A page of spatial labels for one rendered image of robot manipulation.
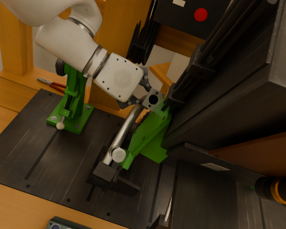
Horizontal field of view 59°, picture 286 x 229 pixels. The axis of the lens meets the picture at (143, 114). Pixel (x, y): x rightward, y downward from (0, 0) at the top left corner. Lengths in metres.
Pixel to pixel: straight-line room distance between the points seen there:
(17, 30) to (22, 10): 0.58
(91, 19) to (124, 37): 0.26
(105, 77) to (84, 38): 0.10
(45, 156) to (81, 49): 0.41
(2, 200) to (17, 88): 0.48
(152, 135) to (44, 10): 0.34
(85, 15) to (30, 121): 0.48
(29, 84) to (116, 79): 0.59
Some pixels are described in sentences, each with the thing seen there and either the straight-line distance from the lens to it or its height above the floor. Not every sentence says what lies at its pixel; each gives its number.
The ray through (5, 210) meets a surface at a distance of 0.81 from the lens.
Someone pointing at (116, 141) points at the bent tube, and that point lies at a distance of 0.78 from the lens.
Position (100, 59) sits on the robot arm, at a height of 1.29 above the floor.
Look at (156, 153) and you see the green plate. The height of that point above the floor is 1.14.
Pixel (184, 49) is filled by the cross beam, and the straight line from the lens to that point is 0.97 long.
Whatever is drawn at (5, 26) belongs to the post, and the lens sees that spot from 1.10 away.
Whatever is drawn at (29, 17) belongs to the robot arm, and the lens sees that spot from 0.52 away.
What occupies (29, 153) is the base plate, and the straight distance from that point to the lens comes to 0.90.
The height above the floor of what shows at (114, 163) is 0.99.
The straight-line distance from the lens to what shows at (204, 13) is 0.71.
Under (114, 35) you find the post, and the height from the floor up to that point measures 1.21.
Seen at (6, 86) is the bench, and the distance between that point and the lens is 1.15.
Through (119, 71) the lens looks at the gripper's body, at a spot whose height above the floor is 1.27.
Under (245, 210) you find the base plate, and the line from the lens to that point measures 1.02.
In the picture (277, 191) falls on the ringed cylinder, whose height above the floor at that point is 1.33.
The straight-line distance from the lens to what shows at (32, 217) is 0.80.
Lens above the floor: 1.63
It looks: 43 degrees down
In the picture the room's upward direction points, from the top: 22 degrees clockwise
